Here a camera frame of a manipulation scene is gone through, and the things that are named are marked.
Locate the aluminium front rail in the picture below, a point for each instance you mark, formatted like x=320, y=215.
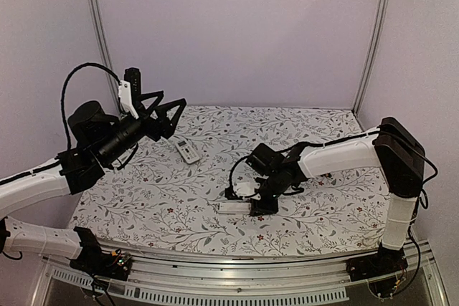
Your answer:
x=159, y=277

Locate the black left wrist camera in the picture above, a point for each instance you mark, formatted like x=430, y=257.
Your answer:
x=133, y=76

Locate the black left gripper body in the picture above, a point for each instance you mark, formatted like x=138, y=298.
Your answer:
x=114, y=145

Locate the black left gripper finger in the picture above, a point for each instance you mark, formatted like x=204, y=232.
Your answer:
x=145, y=112
x=167, y=125

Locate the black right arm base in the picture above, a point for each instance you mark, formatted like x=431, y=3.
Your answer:
x=387, y=267

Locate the left aluminium corner post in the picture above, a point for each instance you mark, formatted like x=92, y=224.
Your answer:
x=100, y=36

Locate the right aluminium corner post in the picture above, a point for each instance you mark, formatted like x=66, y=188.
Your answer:
x=371, y=55

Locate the white slim remote control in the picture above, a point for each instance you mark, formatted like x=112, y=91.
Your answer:
x=234, y=208

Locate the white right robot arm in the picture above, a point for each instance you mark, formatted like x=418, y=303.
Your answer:
x=350, y=193

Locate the aluminium corner post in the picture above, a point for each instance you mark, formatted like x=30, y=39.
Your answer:
x=371, y=55
x=100, y=36

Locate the floral patterned table mat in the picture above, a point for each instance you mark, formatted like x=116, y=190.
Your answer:
x=161, y=202

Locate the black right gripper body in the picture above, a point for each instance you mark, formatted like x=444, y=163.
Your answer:
x=273, y=186

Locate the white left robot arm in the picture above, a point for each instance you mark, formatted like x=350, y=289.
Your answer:
x=66, y=174

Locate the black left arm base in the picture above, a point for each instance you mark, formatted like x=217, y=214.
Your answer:
x=94, y=262

